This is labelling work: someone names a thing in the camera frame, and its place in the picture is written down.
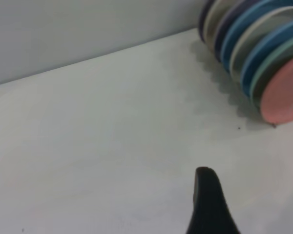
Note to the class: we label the blue plate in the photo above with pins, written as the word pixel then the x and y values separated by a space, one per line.
pixel 254 63
pixel 234 36

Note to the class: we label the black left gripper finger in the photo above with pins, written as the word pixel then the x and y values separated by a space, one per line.
pixel 210 209

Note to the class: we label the navy purple plate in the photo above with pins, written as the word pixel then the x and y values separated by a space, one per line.
pixel 224 29

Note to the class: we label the green plate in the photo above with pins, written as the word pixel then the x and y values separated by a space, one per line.
pixel 258 83

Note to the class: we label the grey beige plate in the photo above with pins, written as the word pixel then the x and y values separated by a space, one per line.
pixel 244 48

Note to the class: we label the dark purple plate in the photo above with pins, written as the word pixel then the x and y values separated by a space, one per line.
pixel 203 19

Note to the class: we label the pink round plate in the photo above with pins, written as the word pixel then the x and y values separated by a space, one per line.
pixel 285 97

